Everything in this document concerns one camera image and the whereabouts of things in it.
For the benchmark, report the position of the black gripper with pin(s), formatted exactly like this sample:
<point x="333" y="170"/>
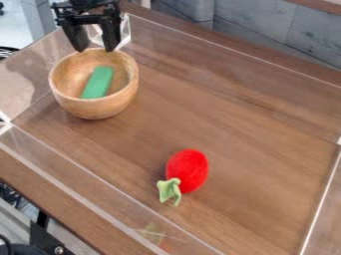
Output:
<point x="82" y="12"/>

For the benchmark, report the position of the brown wooden bowl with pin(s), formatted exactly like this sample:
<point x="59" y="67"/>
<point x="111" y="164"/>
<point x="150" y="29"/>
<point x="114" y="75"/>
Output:
<point x="68" y="77"/>

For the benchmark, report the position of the green rectangular block stick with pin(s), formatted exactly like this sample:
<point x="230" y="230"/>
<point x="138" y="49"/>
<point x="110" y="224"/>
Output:
<point x="98" y="83"/>

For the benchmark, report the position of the red plush strawberry toy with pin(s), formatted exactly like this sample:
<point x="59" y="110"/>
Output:
<point x="186" y="175"/>

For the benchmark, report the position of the clear acrylic tray enclosure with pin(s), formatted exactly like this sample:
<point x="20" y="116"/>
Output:
<point x="264" y="120"/>

